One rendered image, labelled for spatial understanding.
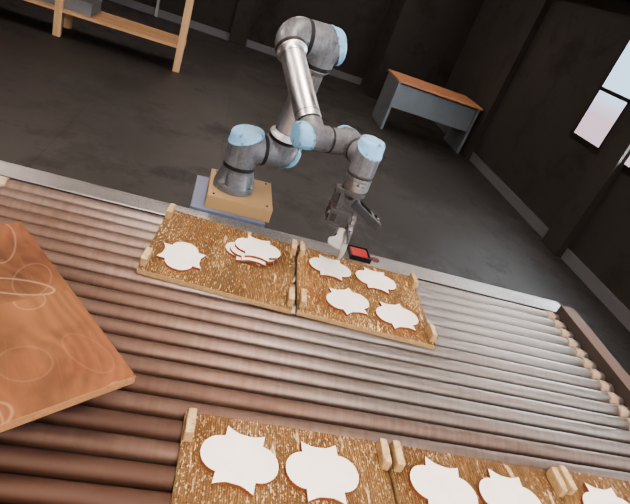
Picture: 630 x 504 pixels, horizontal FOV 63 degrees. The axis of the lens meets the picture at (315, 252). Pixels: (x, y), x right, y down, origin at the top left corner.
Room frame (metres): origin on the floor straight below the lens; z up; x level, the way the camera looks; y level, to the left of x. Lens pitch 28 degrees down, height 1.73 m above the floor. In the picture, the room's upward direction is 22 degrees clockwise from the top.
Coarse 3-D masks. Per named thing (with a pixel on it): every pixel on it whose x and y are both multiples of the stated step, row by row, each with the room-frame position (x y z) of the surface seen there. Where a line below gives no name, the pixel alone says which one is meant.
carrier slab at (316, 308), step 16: (304, 256) 1.42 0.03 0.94; (336, 256) 1.50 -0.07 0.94; (304, 272) 1.33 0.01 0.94; (352, 272) 1.44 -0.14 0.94; (384, 272) 1.52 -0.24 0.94; (304, 288) 1.25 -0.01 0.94; (320, 288) 1.28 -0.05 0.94; (336, 288) 1.31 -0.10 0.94; (352, 288) 1.35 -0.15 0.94; (400, 288) 1.46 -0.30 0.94; (320, 304) 1.20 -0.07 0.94; (400, 304) 1.37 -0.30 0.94; (416, 304) 1.40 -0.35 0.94; (320, 320) 1.15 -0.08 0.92; (336, 320) 1.16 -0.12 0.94; (352, 320) 1.19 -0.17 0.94; (368, 320) 1.22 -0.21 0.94; (384, 336) 1.19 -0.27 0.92; (400, 336) 1.20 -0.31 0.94; (416, 336) 1.23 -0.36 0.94
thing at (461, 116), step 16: (400, 80) 7.30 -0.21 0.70; (416, 80) 7.87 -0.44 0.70; (384, 96) 7.68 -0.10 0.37; (400, 96) 7.40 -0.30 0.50; (416, 96) 7.46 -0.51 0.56; (432, 96) 7.52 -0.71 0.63; (448, 96) 7.57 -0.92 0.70; (464, 96) 8.18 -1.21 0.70; (384, 112) 7.42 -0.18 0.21; (416, 112) 7.49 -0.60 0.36; (432, 112) 7.55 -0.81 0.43; (448, 112) 7.61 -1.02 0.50; (464, 112) 7.68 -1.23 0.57; (448, 128) 8.27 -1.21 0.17; (464, 128) 7.71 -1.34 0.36
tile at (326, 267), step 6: (312, 258) 1.41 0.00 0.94; (318, 258) 1.43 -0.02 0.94; (324, 258) 1.44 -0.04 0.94; (312, 264) 1.38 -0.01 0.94; (318, 264) 1.39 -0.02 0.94; (324, 264) 1.41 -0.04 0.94; (330, 264) 1.42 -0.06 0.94; (336, 264) 1.44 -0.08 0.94; (318, 270) 1.36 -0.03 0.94; (324, 270) 1.37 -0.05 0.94; (330, 270) 1.39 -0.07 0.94; (336, 270) 1.40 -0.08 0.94; (342, 270) 1.41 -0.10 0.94; (348, 270) 1.43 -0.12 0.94; (324, 276) 1.35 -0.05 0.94; (330, 276) 1.36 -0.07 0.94; (336, 276) 1.36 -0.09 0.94; (342, 276) 1.38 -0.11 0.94; (348, 276) 1.39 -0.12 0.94
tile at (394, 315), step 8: (384, 304) 1.32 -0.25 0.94; (376, 312) 1.26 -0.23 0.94; (384, 312) 1.27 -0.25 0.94; (392, 312) 1.29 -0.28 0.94; (400, 312) 1.31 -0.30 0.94; (408, 312) 1.32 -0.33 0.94; (384, 320) 1.23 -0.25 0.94; (392, 320) 1.25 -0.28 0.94; (400, 320) 1.27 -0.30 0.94; (408, 320) 1.28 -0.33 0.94; (416, 320) 1.30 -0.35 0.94; (400, 328) 1.24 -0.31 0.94; (408, 328) 1.25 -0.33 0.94
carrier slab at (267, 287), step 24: (192, 216) 1.39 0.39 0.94; (168, 240) 1.22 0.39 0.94; (192, 240) 1.26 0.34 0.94; (216, 240) 1.31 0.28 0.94; (264, 240) 1.42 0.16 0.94; (216, 264) 1.19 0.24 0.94; (240, 264) 1.24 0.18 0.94; (288, 264) 1.34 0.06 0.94; (216, 288) 1.09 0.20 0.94; (240, 288) 1.13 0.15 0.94; (264, 288) 1.17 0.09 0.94; (288, 288) 1.22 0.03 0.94; (288, 312) 1.12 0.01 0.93
